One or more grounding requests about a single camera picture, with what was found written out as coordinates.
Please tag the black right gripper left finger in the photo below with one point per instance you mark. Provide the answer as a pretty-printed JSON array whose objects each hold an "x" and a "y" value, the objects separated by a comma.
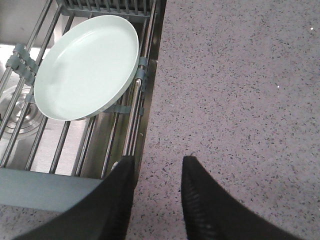
[{"x": 104, "y": 214}]

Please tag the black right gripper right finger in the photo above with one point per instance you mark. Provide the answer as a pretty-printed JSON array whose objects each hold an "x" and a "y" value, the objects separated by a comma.
[{"x": 211, "y": 213}]

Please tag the pale green round plate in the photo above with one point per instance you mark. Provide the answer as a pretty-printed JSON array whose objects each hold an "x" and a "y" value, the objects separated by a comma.
[{"x": 88, "y": 69}]

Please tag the steel roll-up drying rack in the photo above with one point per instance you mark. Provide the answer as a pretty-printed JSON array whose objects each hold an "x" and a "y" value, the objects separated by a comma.
[{"x": 62, "y": 140}]

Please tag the stainless steel sink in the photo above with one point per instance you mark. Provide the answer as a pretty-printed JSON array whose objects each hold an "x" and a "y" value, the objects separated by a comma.
[{"x": 147, "y": 100}]

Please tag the round steel sink drain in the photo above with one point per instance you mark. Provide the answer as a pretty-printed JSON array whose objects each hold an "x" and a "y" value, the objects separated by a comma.
[{"x": 32, "y": 118}]

